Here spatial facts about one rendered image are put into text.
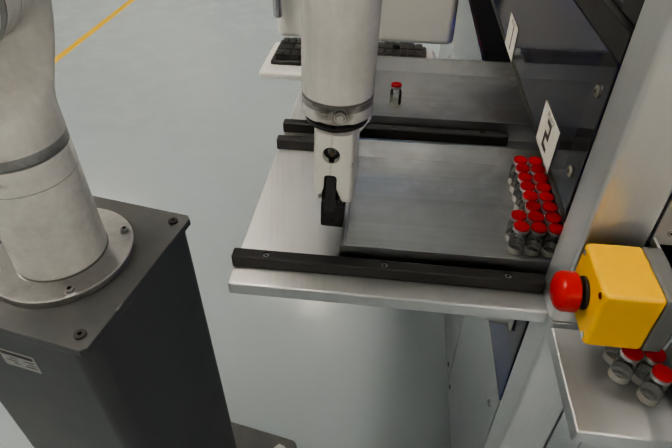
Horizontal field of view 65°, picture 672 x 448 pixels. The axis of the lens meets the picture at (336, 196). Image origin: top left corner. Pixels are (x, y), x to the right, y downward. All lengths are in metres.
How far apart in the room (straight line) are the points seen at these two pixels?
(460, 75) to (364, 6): 0.68
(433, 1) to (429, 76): 0.37
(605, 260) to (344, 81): 0.31
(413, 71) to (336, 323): 0.90
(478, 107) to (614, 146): 0.56
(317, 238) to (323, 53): 0.29
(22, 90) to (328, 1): 0.35
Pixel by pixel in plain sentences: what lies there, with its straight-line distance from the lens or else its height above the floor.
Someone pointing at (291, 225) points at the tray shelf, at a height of 0.88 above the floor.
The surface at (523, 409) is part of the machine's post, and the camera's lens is 0.85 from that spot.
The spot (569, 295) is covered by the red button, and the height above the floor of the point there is 1.01.
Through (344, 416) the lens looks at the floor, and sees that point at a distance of 1.59.
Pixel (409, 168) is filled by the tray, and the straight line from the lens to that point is 0.88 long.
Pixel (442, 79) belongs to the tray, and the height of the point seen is 0.88.
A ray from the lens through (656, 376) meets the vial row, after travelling 0.64.
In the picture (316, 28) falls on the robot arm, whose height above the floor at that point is 1.19.
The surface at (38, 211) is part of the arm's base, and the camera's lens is 0.72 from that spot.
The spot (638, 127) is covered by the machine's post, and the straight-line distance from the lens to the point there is 0.53.
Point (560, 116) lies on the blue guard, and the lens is 0.71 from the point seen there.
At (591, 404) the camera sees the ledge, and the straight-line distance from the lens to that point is 0.64.
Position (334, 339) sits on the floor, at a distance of 1.72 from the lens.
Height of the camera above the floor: 1.39
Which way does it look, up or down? 38 degrees down
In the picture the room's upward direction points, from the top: straight up
